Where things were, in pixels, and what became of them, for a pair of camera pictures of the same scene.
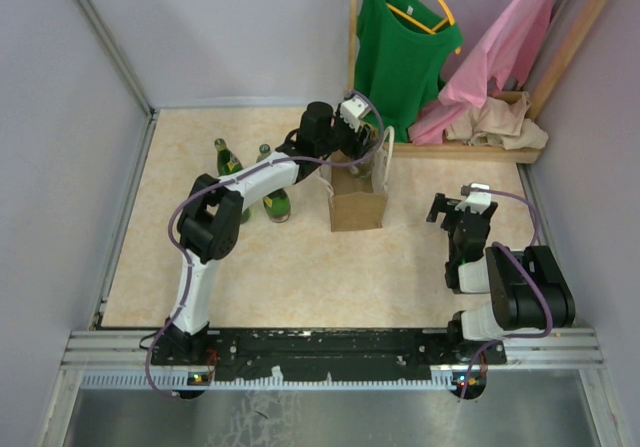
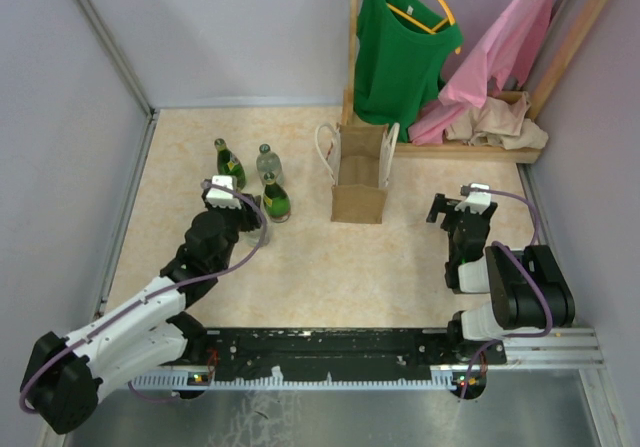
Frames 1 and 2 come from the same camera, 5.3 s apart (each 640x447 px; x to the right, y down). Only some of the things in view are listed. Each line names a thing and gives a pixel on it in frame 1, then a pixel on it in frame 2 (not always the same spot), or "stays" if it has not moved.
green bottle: [277, 205] stays
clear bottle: [364, 169] to [251, 238]
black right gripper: [441, 205] stays
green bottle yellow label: [227, 163] stays
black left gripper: [356, 149] to [251, 218]
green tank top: [403, 44] stays
